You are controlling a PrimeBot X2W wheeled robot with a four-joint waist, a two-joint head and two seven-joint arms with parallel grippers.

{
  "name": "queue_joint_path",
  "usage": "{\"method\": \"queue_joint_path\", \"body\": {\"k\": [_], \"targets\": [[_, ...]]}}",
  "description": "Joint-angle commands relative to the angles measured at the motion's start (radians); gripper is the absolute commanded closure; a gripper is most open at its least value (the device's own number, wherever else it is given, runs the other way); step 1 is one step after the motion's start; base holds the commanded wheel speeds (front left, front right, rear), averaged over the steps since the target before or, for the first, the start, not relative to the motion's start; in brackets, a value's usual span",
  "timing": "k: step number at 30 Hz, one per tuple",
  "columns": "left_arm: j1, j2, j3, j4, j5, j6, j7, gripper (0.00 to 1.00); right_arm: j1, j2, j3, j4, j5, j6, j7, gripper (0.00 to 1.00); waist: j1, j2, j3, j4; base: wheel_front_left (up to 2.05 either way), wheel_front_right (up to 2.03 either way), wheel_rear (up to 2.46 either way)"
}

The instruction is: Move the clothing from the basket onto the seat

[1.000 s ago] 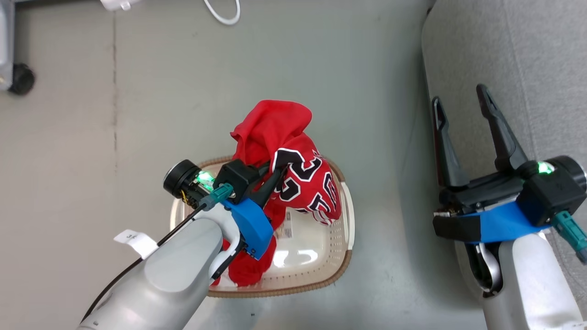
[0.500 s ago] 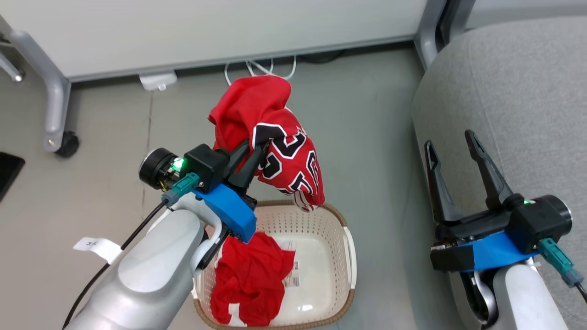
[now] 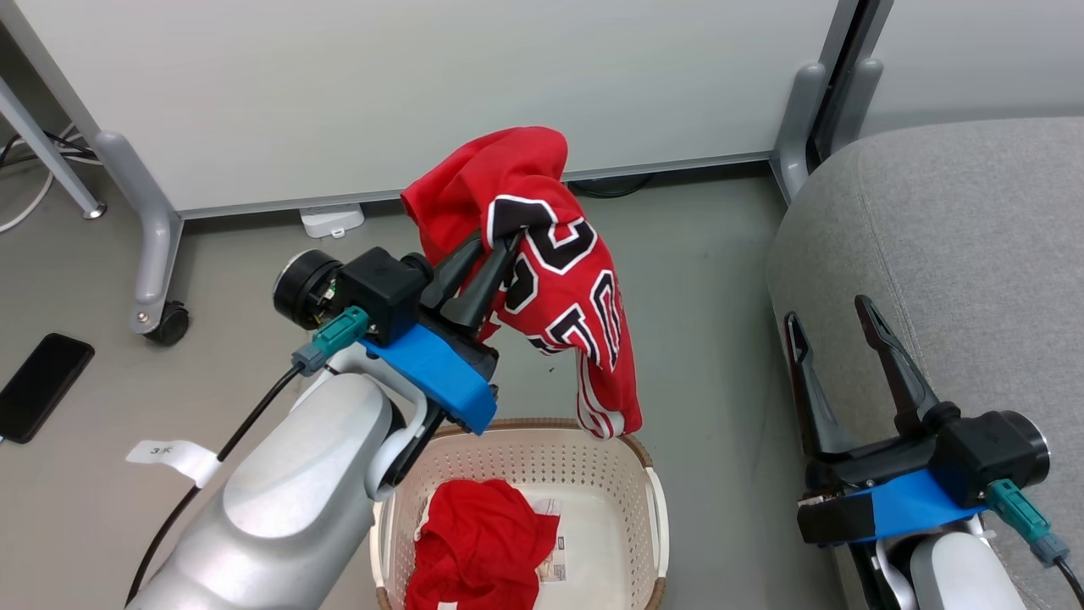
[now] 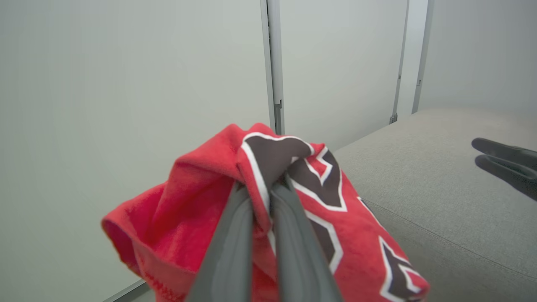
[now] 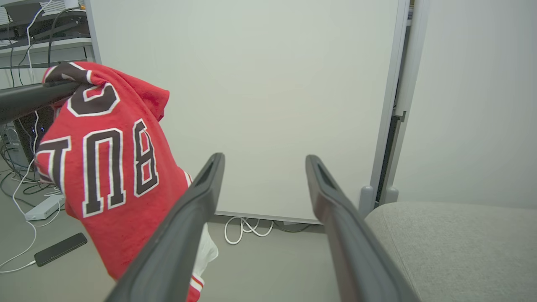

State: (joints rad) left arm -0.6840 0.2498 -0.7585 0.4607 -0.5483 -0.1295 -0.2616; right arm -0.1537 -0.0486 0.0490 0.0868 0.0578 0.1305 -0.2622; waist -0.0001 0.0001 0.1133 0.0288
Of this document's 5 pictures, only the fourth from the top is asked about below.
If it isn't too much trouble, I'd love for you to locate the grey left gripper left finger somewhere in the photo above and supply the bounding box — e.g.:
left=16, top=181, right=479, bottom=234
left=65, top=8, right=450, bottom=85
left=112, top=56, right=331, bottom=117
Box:
left=187, top=182, right=254, bottom=302

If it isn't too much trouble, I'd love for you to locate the grey fabric sofa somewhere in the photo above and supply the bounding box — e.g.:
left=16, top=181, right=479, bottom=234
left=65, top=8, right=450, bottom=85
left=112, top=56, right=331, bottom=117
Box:
left=334, top=108, right=537, bottom=302

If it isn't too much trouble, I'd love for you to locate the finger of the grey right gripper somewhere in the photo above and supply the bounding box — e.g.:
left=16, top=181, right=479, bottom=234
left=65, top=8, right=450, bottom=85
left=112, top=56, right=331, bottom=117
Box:
left=475, top=155, right=537, bottom=202
left=472, top=138, right=537, bottom=170

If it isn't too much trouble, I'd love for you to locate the white partition panel with bracket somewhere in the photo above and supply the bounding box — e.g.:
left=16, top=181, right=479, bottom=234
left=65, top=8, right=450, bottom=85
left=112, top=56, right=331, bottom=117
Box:
left=0, top=0, right=286, bottom=302

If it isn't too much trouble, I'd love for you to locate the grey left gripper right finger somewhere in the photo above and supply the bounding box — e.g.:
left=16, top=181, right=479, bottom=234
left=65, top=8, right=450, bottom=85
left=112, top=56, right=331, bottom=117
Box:
left=270, top=178, right=343, bottom=302

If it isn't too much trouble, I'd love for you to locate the red garment with black lettering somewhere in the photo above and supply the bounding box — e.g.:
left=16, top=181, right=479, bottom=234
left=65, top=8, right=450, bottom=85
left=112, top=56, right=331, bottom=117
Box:
left=102, top=122, right=430, bottom=302

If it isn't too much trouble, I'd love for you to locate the white partition panel behind sofa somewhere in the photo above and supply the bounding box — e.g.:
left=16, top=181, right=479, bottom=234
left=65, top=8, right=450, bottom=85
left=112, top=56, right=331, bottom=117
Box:
left=412, top=0, right=537, bottom=115

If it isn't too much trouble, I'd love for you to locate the wide white partition panel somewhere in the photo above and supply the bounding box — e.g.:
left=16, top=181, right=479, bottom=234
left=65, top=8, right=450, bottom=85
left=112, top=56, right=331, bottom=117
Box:
left=280, top=0, right=409, bottom=151

